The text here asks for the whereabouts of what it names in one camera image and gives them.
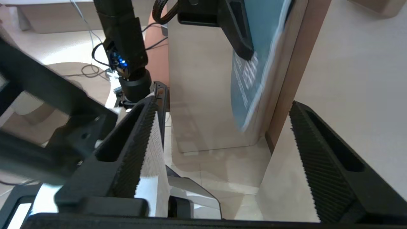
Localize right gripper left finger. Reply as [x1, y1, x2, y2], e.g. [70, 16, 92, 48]
[54, 95, 159, 217]

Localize brown door lock plate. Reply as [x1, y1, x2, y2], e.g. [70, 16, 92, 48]
[347, 0, 407, 18]

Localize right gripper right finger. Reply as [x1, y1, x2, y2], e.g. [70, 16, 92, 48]
[288, 100, 407, 224]

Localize beige furniture piece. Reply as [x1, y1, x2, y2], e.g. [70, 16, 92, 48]
[0, 0, 96, 35]

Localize black floor cable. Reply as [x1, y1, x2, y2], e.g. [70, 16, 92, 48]
[62, 41, 110, 79]

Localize black torso bracket plate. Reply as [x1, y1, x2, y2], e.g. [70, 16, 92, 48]
[0, 35, 119, 186]

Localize thick black braided cable sleeve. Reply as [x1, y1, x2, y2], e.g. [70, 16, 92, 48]
[152, 0, 179, 25]

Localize blue and white door hanger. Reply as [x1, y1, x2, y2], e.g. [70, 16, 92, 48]
[229, 0, 293, 132]

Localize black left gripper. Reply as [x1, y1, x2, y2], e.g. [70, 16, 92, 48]
[176, 0, 255, 61]

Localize silver robot base chassis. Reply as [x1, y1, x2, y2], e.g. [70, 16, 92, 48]
[165, 165, 223, 220]

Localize white door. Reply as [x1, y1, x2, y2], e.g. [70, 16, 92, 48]
[254, 0, 407, 223]

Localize white column floor lamp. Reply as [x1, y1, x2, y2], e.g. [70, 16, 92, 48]
[13, 62, 112, 128]

